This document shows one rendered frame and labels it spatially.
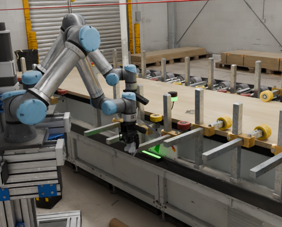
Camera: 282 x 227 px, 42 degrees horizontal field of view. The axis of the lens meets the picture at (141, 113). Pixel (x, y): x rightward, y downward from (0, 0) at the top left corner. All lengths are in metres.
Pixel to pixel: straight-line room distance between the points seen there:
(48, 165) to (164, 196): 1.26
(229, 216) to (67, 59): 1.46
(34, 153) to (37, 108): 0.27
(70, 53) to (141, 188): 1.67
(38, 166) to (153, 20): 10.74
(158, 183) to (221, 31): 8.81
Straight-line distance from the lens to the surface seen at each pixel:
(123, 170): 3.22
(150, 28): 12.24
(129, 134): 1.99
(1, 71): 2.02
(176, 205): 2.84
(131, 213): 3.13
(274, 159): 1.72
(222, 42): 11.33
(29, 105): 1.62
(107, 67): 2.17
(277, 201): 1.93
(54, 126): 2.28
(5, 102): 1.78
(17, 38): 10.13
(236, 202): 2.14
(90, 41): 1.73
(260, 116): 2.53
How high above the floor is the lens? 1.62
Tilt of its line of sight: 16 degrees down
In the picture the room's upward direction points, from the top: 2 degrees counter-clockwise
